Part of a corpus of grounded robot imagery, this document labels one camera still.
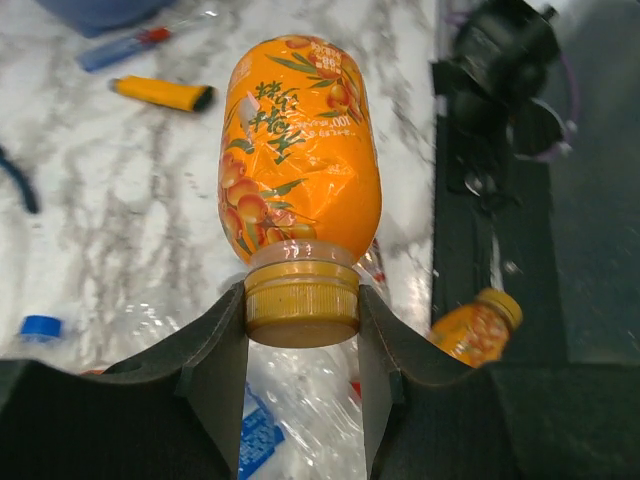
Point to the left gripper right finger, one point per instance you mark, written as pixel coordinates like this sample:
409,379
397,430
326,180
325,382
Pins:
428,416

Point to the orange utility knife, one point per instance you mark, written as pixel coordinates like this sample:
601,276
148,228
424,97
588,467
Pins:
188,98

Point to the blue handled screwdriver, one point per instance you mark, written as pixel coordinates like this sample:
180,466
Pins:
123,48

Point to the black mounting rail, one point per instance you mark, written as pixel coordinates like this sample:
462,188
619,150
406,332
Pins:
492,220

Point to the orange sea buckthorn bottle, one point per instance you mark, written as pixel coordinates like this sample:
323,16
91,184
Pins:
299,191

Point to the small orange juice bottle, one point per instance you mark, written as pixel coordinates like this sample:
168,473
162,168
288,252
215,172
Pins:
477,333

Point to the clear bottle red cap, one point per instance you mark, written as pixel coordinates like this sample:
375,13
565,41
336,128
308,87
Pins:
371,271

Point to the blue handled pliers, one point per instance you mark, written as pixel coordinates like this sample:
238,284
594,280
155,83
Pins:
30,200

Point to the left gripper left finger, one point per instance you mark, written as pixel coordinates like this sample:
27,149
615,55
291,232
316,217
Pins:
173,411

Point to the blue plastic bin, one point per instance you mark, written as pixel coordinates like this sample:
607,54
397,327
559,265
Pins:
92,18

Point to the clear bottle blue label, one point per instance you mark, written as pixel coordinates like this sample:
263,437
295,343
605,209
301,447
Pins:
302,415

